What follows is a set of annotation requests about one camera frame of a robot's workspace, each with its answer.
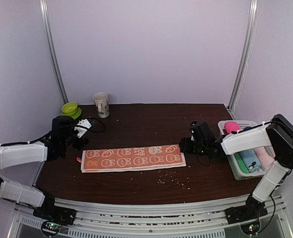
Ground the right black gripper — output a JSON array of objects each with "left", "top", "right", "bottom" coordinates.
[{"left": 179, "top": 137, "right": 207, "bottom": 156}]

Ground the orange patterned towel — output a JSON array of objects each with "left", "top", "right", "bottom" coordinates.
[{"left": 76, "top": 144, "right": 186, "bottom": 173}]

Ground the pink microfiber towel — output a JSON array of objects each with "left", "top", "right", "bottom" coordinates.
[{"left": 223, "top": 121, "right": 241, "bottom": 134}]

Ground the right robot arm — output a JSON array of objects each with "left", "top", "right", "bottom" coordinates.
[{"left": 179, "top": 114, "right": 293, "bottom": 224}]

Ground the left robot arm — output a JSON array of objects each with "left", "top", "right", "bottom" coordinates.
[{"left": 0, "top": 116, "right": 92, "bottom": 223}]

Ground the green plastic plate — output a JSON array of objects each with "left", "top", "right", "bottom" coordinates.
[{"left": 67, "top": 107, "right": 82, "bottom": 119}]

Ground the green plastic bowl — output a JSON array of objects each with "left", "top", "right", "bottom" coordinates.
[{"left": 61, "top": 102, "right": 78, "bottom": 116}]

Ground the beige ceramic mug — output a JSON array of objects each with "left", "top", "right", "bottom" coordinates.
[{"left": 92, "top": 92, "right": 110, "bottom": 119}]

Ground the white plastic basket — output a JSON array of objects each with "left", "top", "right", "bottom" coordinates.
[{"left": 218, "top": 120, "right": 275, "bottom": 180}]

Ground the green rolled towel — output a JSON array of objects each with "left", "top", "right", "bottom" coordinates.
[{"left": 234, "top": 153, "right": 250, "bottom": 174}]

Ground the blue cartoon rolled towel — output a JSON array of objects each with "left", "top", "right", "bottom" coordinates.
[{"left": 239, "top": 149, "right": 262, "bottom": 173}]

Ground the light pink rolled towel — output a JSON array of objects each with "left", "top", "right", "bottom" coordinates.
[{"left": 253, "top": 147, "right": 274, "bottom": 171}]

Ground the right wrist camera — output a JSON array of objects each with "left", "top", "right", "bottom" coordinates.
[{"left": 189, "top": 121, "right": 216, "bottom": 144}]

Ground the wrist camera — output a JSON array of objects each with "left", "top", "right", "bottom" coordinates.
[
  {"left": 189, "top": 121, "right": 216, "bottom": 144},
  {"left": 74, "top": 119, "right": 92, "bottom": 138}
]

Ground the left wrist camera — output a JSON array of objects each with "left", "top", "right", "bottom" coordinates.
[{"left": 74, "top": 119, "right": 92, "bottom": 138}]

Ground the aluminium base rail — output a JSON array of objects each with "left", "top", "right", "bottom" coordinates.
[{"left": 5, "top": 195, "right": 293, "bottom": 238}]

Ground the right aluminium frame post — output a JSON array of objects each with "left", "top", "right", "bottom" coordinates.
[{"left": 227, "top": 0, "right": 259, "bottom": 115}]

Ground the aluminium frame post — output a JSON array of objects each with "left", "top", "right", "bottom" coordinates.
[
  {"left": 39, "top": 0, "right": 68, "bottom": 103},
  {"left": 227, "top": 0, "right": 259, "bottom": 115}
]

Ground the left aluminium frame post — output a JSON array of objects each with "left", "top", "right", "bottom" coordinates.
[{"left": 39, "top": 0, "right": 68, "bottom": 103}]

